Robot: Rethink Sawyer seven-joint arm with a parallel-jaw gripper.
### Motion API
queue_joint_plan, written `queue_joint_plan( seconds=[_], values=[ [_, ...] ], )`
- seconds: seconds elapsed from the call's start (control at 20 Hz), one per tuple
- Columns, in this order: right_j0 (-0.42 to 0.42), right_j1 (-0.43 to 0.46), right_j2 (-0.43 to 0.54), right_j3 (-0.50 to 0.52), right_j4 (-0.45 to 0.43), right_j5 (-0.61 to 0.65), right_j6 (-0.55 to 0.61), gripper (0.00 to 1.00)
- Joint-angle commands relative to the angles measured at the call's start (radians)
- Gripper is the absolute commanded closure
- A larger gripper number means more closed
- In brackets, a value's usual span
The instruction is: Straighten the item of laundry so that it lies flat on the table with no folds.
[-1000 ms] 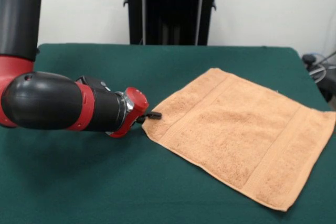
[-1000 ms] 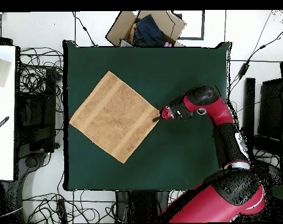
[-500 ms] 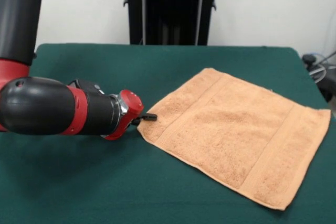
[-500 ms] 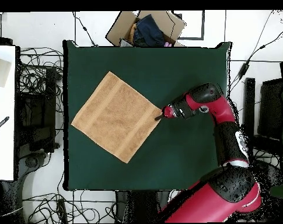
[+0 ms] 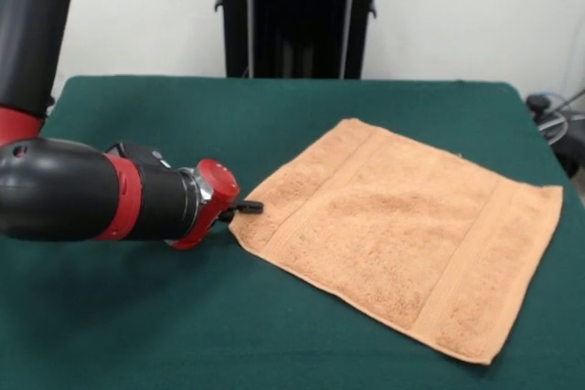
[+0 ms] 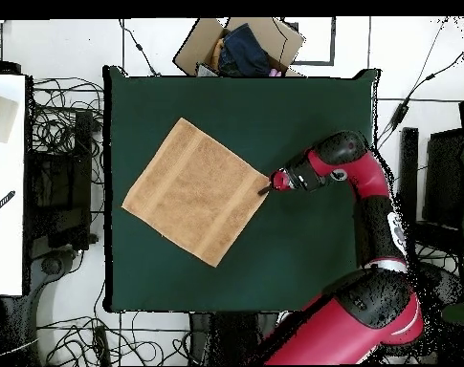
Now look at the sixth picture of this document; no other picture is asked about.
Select black cable with adapter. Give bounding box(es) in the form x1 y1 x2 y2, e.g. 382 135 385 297
376 41 464 152

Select black cable tangle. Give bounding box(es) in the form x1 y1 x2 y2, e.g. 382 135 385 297
414 240 462 276
35 313 190 366
28 76 106 184

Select dark blue jeans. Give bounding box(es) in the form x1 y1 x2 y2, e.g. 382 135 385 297
218 22 273 77

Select black power strip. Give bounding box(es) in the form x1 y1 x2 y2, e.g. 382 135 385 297
93 324 111 366

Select black stand base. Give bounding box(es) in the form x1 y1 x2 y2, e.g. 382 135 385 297
414 261 464 307
28 248 83 299

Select black striped tool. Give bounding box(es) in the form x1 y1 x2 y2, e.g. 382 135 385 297
0 189 17 221

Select dark green table cloth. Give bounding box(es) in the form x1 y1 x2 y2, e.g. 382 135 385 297
102 65 380 314

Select black stand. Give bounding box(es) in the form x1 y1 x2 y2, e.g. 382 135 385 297
397 126 464 253
26 110 99 261

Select thin black cable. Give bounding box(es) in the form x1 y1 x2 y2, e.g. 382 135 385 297
119 18 162 76

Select tan terry towel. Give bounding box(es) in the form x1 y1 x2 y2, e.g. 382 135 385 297
121 117 272 269

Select white desk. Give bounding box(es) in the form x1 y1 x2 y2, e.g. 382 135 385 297
0 74 27 296

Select brown cardboard box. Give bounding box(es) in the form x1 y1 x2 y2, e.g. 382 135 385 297
172 16 306 77

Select beige box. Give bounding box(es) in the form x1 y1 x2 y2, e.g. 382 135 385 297
0 91 19 144

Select orange cloth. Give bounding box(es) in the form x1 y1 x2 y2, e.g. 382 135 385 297
210 37 226 72

